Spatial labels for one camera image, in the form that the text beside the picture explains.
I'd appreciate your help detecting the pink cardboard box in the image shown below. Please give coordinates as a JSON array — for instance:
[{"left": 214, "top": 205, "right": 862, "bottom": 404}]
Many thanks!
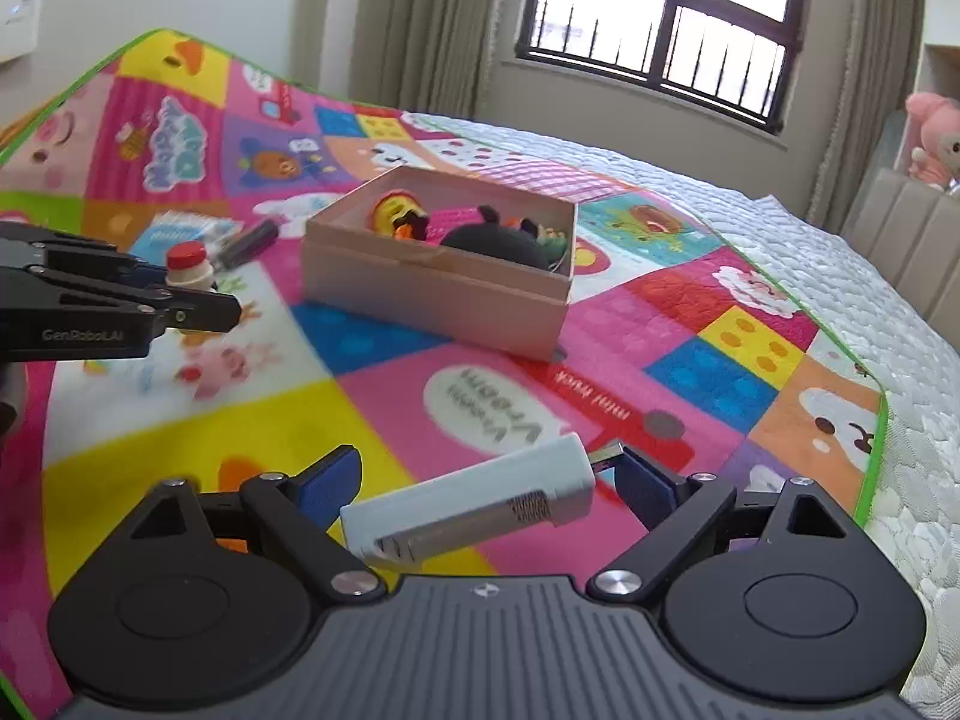
[{"left": 301, "top": 165, "right": 580, "bottom": 362}]

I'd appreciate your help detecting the pink plush toy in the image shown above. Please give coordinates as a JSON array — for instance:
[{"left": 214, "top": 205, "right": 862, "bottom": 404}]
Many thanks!
[{"left": 904, "top": 92, "right": 960, "bottom": 192}]

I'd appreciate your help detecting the small red-capped white bottle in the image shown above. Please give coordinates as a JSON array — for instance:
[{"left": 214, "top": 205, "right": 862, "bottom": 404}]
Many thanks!
[{"left": 163, "top": 242, "right": 218, "bottom": 293}]

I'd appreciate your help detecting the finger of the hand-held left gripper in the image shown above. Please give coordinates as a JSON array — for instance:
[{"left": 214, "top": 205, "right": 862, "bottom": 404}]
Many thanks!
[
  {"left": 30, "top": 234, "right": 172, "bottom": 290},
  {"left": 30, "top": 270, "right": 243, "bottom": 336}
]

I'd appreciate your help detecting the beige padded headboard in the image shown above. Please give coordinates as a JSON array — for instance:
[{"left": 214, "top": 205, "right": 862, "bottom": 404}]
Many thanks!
[{"left": 840, "top": 165, "right": 960, "bottom": 350}]

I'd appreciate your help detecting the beige curtain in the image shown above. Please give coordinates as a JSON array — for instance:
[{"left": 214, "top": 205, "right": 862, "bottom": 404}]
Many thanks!
[
  {"left": 352, "top": 0, "right": 545, "bottom": 121},
  {"left": 806, "top": 0, "right": 931, "bottom": 230}
]

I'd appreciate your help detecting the white quilted bedspread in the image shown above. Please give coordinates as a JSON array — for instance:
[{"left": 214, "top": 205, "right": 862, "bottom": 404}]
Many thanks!
[{"left": 405, "top": 112, "right": 960, "bottom": 706}]

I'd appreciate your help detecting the black plush toy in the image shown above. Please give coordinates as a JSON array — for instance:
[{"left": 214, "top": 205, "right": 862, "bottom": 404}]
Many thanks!
[{"left": 439, "top": 204, "right": 560, "bottom": 269}]

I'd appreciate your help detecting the dark purple marker pen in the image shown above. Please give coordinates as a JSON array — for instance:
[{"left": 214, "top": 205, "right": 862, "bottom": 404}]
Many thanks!
[{"left": 216, "top": 217, "right": 280, "bottom": 269}]

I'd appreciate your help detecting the pink plastic strainer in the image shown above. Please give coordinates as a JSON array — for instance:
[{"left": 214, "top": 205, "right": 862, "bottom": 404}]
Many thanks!
[{"left": 424, "top": 206, "right": 488, "bottom": 245}]

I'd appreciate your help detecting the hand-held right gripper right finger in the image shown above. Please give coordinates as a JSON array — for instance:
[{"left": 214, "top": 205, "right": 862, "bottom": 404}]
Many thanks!
[{"left": 585, "top": 446, "right": 860, "bottom": 606}]

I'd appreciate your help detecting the white wall switch panel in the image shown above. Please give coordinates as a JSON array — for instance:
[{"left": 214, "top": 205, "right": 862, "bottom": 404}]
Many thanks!
[{"left": 0, "top": 0, "right": 44, "bottom": 65}]

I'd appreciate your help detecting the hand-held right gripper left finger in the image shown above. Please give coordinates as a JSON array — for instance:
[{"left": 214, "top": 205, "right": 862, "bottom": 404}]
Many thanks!
[{"left": 127, "top": 444, "right": 387, "bottom": 605}]

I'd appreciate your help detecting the white rectangular device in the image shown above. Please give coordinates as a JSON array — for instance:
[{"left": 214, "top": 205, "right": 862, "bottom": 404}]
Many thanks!
[{"left": 340, "top": 433, "right": 625, "bottom": 565}]

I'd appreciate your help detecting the yellow and red toy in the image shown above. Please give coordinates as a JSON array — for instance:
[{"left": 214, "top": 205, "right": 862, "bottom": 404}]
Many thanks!
[{"left": 366, "top": 191, "right": 430, "bottom": 241}]

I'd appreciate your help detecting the dark-framed barred window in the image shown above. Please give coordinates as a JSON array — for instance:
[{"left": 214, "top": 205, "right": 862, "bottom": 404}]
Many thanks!
[{"left": 514, "top": 0, "right": 815, "bottom": 136}]

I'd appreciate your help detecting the colourful printed play mat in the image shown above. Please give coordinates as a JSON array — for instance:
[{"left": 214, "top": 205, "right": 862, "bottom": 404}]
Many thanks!
[{"left": 0, "top": 28, "right": 890, "bottom": 720}]

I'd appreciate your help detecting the blue and white packet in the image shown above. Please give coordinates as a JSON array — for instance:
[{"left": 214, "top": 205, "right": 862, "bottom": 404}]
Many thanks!
[{"left": 127, "top": 210, "right": 245, "bottom": 263}]

